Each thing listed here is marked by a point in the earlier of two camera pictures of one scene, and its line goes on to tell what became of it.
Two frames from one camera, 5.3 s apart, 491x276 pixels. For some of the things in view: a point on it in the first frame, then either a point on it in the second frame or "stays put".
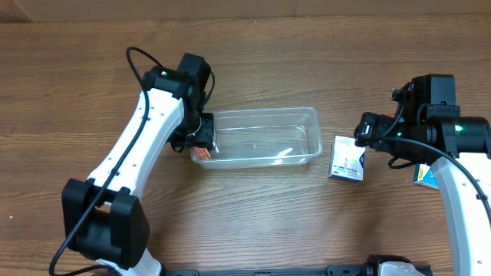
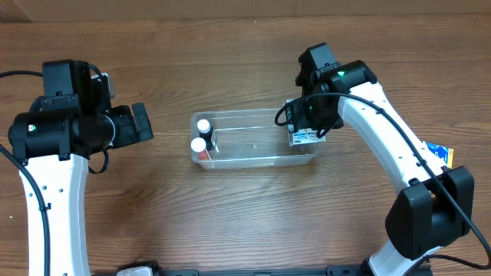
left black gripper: x=205 y=133 → x=142 y=121
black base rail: x=331 y=271 stays put
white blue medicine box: x=347 y=159 → x=303 y=136
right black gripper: x=365 y=130 → x=307 y=125
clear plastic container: x=271 y=138 stays put
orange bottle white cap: x=202 y=153 stays put
